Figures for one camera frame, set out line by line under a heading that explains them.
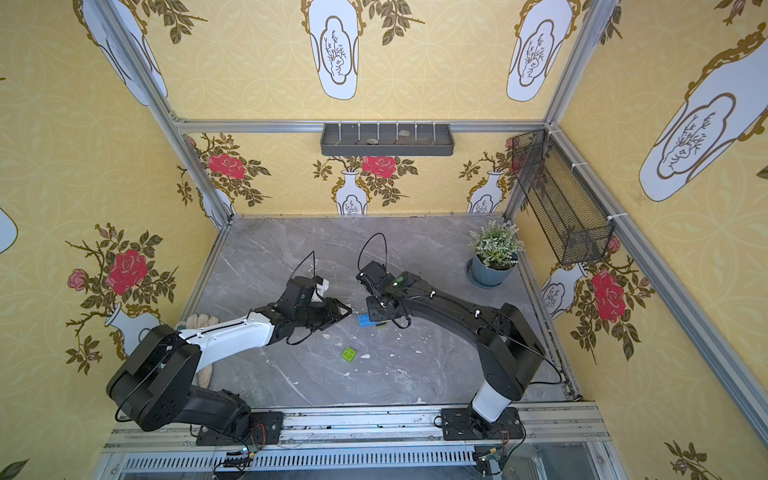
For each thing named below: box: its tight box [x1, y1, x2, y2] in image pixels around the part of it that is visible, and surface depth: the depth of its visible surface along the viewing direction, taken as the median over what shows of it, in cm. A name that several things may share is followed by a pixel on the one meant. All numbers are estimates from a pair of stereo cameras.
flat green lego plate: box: [341, 347, 357, 362], surface depth 87 cm
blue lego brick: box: [358, 313, 377, 328], surface depth 89 cm
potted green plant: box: [468, 220, 525, 286], surface depth 92 cm
